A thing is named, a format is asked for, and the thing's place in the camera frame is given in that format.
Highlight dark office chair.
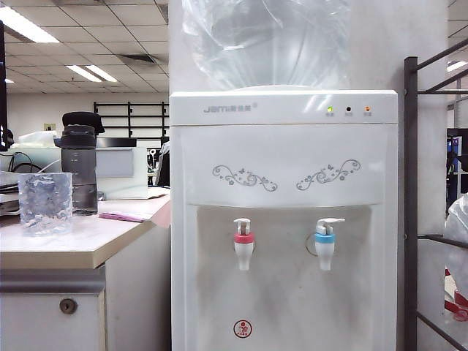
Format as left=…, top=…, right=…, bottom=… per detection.
left=155, top=140, right=171, bottom=188

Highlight white plastic bag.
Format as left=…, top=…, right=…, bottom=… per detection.
left=444, top=193, right=468, bottom=293

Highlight black desk cables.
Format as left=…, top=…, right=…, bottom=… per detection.
left=10, top=151, right=43, bottom=173

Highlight white water dispenser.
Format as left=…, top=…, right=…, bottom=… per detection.
left=169, top=84, right=399, bottom=351

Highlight clear textured plastic mug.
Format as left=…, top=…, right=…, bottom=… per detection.
left=17, top=172, right=74, bottom=238

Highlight red hot water tap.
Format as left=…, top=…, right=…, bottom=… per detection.
left=233, top=218, right=256, bottom=272

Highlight pink paper sheet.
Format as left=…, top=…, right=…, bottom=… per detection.
left=97, top=210, right=154, bottom=224

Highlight white storage box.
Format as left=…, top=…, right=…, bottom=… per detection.
left=95, top=146, right=149, bottom=201

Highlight white desk cabinet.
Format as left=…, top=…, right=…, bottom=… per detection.
left=0, top=195, right=172, bottom=351

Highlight dark sports water bottle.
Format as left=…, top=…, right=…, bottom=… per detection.
left=53, top=111, right=106, bottom=217

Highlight dark grey metal rack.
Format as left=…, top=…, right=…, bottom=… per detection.
left=403, top=36, right=468, bottom=351

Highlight black wall rack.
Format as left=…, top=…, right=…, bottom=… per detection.
left=93, top=101, right=171, bottom=139

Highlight ceiling air vent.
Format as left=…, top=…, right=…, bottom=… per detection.
left=118, top=53, right=159, bottom=66

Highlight black monitor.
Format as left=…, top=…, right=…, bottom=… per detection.
left=0, top=20, right=10, bottom=151

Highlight blue lit machine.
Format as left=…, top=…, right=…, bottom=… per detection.
left=445, top=127, right=468, bottom=195

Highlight red and white object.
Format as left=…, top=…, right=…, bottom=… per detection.
left=444, top=268, right=468, bottom=322

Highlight blue cold water tap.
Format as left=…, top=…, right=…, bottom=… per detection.
left=306, top=217, right=347, bottom=272

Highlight water jug under plastic bag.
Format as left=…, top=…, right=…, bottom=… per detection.
left=181, top=0, right=352, bottom=91

